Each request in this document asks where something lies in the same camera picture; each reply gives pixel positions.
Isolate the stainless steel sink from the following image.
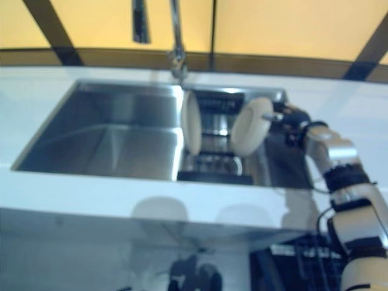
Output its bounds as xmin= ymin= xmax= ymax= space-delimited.
xmin=10 ymin=78 xmax=318 ymax=191

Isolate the chrome gooseneck faucet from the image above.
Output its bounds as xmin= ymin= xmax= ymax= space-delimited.
xmin=131 ymin=0 xmax=189 ymax=85

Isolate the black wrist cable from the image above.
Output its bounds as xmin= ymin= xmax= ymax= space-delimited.
xmin=316 ymin=206 xmax=335 ymax=241

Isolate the cream round plate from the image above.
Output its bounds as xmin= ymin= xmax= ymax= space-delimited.
xmin=181 ymin=90 xmax=203 ymax=156
xmin=231 ymin=97 xmax=274 ymax=158

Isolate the black sink drying rack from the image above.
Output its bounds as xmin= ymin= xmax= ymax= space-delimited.
xmin=176 ymin=87 xmax=255 ymax=186

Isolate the black wire lower dishwasher rack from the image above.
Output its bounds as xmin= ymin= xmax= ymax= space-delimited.
xmin=250 ymin=235 xmax=346 ymax=291

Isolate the glossy grey cabinet front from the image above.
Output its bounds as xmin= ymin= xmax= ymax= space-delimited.
xmin=0 ymin=207 xmax=304 ymax=258

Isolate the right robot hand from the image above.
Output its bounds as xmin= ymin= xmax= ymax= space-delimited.
xmin=263 ymin=102 xmax=312 ymax=148

